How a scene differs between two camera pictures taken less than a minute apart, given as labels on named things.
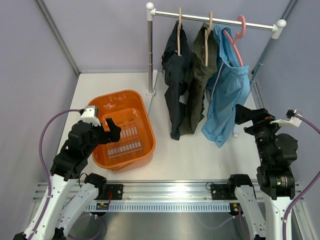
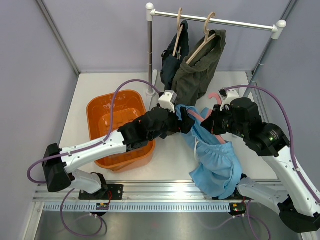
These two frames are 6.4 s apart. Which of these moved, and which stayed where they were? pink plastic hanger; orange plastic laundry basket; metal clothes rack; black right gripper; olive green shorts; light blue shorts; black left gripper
Moved: olive green shorts; pink plastic hanger; light blue shorts; black left gripper; black right gripper
Stayed: metal clothes rack; orange plastic laundry basket
